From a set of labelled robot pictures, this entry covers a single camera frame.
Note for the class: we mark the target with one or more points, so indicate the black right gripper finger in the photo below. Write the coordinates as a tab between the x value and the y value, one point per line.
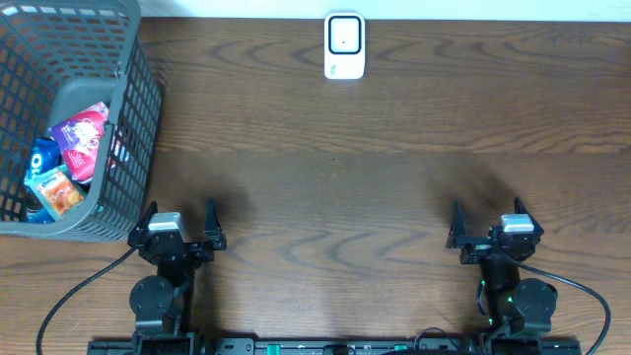
529	223
457	235

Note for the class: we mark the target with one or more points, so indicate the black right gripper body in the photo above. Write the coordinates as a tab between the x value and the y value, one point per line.
494	250

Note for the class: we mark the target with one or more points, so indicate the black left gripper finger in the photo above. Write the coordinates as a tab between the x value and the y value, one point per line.
212	228
141	228

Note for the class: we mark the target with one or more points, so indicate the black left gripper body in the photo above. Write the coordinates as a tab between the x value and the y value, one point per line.
178	248

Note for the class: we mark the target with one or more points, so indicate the pink purple floral packet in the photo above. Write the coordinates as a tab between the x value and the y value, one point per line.
79	138

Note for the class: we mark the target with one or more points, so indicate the blue Oreo cookie pack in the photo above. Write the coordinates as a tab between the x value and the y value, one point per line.
45	156

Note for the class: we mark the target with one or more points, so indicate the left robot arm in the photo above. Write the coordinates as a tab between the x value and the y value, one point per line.
162	303

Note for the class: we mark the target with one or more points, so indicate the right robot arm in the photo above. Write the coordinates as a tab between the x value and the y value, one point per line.
519	309

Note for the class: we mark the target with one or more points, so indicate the grey plastic mesh basket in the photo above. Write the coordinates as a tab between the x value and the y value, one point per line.
57	58

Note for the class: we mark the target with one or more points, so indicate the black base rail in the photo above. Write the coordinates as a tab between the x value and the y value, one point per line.
248	346

